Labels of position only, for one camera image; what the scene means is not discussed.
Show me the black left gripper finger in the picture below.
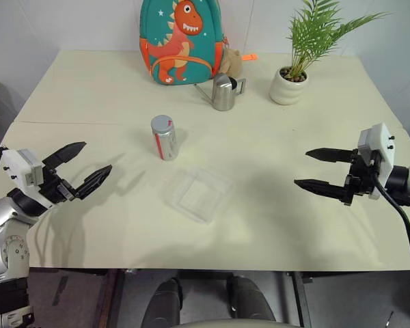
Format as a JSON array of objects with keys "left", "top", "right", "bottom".
[
  {"left": 74, "top": 165, "right": 113, "bottom": 201},
  {"left": 42, "top": 141, "right": 87, "bottom": 169}
]

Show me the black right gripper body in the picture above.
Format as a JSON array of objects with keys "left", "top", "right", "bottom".
[{"left": 343, "top": 148, "right": 383, "bottom": 206}]

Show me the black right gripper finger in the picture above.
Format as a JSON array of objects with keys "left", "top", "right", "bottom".
[
  {"left": 305, "top": 148, "right": 358, "bottom": 164},
  {"left": 293, "top": 179, "right": 348, "bottom": 204}
]

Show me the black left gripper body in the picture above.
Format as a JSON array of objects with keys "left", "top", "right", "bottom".
[{"left": 37, "top": 163, "right": 81, "bottom": 205}]

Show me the upside-down silver plastic bottle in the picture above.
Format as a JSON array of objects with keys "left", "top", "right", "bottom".
[{"left": 152, "top": 128, "right": 178, "bottom": 161}]

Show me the grey jar lid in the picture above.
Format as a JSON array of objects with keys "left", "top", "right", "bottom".
[{"left": 151, "top": 115, "right": 174, "bottom": 136}]

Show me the clear plastic tray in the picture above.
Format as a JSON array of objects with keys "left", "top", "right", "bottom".
[{"left": 162, "top": 167, "right": 234, "bottom": 225}]

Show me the white ribbed plant pot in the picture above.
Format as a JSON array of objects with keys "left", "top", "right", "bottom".
[{"left": 269, "top": 66, "right": 309, "bottom": 106}]

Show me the green palm plant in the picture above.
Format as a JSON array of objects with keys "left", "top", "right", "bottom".
[{"left": 286, "top": 0, "right": 392, "bottom": 79}]

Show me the stainless steel watering can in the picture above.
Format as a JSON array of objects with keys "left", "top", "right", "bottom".
[{"left": 194, "top": 72, "right": 247, "bottom": 111}]

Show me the dark rounded shape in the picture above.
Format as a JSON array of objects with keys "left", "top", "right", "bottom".
[
  {"left": 141, "top": 278, "right": 184, "bottom": 324},
  {"left": 227, "top": 275, "right": 276, "bottom": 322}
]

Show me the beige plush toy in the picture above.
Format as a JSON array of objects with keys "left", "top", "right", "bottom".
[{"left": 221, "top": 47, "right": 244, "bottom": 77}]

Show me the teal dinosaur backpack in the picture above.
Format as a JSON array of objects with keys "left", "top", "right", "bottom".
[{"left": 139, "top": 0, "right": 226, "bottom": 85}]

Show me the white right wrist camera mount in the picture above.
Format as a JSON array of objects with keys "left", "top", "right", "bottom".
[{"left": 357, "top": 122, "right": 396, "bottom": 201}]

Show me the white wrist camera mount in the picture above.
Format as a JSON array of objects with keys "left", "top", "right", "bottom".
[
  {"left": 357, "top": 122, "right": 396, "bottom": 201},
  {"left": 1, "top": 148, "right": 55, "bottom": 209}
]

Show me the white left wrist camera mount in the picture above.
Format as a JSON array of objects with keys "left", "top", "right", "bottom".
[{"left": 1, "top": 148, "right": 55, "bottom": 209}]

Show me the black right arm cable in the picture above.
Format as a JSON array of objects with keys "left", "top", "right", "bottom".
[{"left": 370, "top": 159, "right": 410, "bottom": 274}]

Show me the black table frame bar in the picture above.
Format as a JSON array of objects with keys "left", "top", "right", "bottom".
[{"left": 290, "top": 271, "right": 312, "bottom": 328}]

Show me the brown table frame bar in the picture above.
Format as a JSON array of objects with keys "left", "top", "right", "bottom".
[{"left": 102, "top": 269, "right": 124, "bottom": 328}]

